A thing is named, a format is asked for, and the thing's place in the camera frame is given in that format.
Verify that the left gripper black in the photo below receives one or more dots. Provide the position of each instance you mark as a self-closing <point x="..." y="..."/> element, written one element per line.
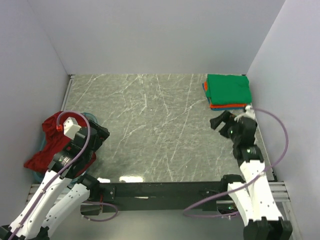
<point x="102" y="134"/>

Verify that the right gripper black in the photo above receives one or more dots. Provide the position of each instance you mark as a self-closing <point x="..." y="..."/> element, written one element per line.
<point x="225" y="116"/>

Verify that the green t shirt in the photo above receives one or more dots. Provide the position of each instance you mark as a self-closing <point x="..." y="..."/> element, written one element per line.
<point x="228" y="89"/>

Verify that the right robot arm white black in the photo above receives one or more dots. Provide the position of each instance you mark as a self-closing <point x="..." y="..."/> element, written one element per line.
<point x="251" y="191"/>

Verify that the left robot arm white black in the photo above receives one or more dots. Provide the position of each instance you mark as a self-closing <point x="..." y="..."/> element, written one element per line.
<point x="64" y="187"/>

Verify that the folded blue t shirt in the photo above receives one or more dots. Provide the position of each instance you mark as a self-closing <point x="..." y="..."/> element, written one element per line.
<point x="223" y="107"/>

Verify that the folded orange t shirt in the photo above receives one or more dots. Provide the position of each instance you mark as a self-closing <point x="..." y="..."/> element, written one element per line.
<point x="205" y="88"/>

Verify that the black base crossbar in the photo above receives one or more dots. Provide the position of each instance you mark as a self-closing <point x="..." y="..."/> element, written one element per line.
<point x="152" y="196"/>

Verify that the dark red t shirt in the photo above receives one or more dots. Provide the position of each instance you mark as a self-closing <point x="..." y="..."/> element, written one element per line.
<point x="81" y="122"/>

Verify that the clear blue plastic bin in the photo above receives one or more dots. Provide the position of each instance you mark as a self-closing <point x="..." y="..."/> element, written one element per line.
<point x="41" y="175"/>

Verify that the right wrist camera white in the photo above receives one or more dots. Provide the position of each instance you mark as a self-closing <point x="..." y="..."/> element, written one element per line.
<point x="248" y="112"/>

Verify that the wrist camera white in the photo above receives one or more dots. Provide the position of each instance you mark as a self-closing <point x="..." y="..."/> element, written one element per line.
<point x="248" y="112"/>
<point x="69" y="128"/>

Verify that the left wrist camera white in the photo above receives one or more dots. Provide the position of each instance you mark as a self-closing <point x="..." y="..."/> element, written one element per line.
<point x="69" y="128"/>

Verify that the aluminium rail frame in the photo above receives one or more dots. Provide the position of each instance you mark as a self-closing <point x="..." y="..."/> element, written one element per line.
<point x="222" y="204"/>

